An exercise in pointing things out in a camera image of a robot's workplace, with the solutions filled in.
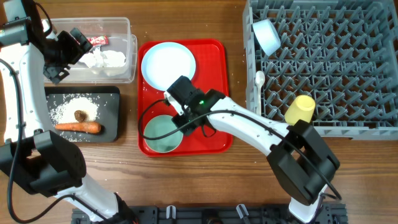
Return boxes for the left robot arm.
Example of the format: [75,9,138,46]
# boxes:
[1,0,139,223]

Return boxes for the pile of rice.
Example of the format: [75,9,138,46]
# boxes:
[46,93,107,126]

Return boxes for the large light blue plate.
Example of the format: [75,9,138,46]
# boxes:
[141,42,197,91]

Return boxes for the grey dishwasher rack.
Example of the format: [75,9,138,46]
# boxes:
[243,1,397,140]

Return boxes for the clear plastic waste bin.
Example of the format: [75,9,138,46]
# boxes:
[50,17,137,83]

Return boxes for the white plastic spoon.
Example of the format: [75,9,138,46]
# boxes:
[255,70,265,115]

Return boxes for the red serving tray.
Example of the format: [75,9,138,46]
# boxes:
[137,39,233,157]

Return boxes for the brown food scrap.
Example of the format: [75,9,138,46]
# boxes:
[74,110,87,123]

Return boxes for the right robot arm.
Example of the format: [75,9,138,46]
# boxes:
[164,76,341,223]

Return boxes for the crumpled white tissue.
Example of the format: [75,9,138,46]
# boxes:
[79,47,126,76]

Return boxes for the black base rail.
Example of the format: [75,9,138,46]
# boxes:
[70,203,348,224]

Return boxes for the light blue bowl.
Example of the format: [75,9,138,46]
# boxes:
[252,19,281,56]

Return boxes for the green bowl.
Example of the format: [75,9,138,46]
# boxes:
[144,115,183,153]

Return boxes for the yellow plastic cup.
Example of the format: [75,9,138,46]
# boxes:
[284,95,316,125]

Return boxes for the black food waste tray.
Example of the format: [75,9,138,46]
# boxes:
[45,86,121,142]

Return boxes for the red snack wrapper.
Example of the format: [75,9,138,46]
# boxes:
[87,35,109,47]

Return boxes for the orange carrot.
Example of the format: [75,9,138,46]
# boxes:
[55,121,101,134]

